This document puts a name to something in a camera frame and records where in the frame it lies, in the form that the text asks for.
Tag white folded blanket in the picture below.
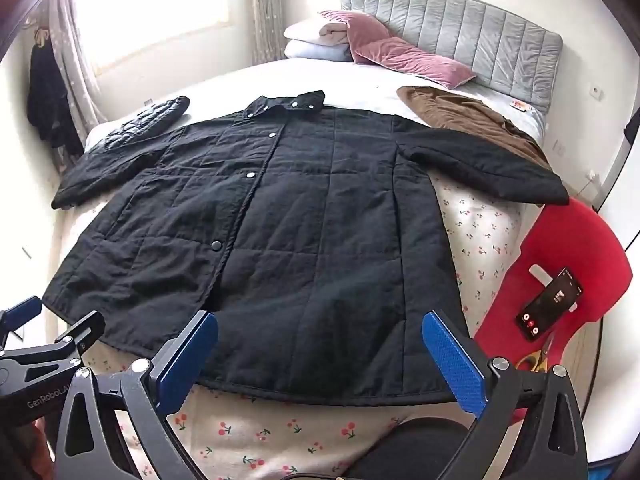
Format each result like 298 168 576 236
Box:
283 15 352 45

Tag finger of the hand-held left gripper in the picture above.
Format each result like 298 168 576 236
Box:
0 296 42 343
54 310 106 361

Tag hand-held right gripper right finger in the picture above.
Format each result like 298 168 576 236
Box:
422 309 589 480

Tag pink velvet pillow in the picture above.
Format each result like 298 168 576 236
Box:
319 9 397 64
352 37 477 90

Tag yellow handled scissors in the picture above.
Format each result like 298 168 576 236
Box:
516 334 557 374

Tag hanging dark clothes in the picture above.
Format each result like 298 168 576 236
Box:
26 40 85 160

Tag black quilted jacket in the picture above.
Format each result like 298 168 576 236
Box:
42 90 571 407

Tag pale blue pillow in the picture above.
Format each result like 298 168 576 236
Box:
283 40 355 62

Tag red chair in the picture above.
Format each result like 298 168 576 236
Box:
472 197 634 377

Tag bed with cherry print sheet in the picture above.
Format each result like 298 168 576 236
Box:
42 55 553 480

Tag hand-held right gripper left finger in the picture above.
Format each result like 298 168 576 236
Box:
55 310 219 480

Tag black puffer garment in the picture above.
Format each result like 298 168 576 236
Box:
101 95 191 153

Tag grey padded headboard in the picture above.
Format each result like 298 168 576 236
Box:
340 0 565 111

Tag patterned beige curtain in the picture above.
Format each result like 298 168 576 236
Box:
249 0 287 67
46 0 109 128

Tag person's leg in black pants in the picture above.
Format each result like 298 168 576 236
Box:
354 417 472 480

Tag brown garment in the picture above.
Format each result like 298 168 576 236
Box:
397 85 552 172

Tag window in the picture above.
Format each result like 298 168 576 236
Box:
70 0 257 77

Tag black smartphone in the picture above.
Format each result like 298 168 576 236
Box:
515 267 585 344

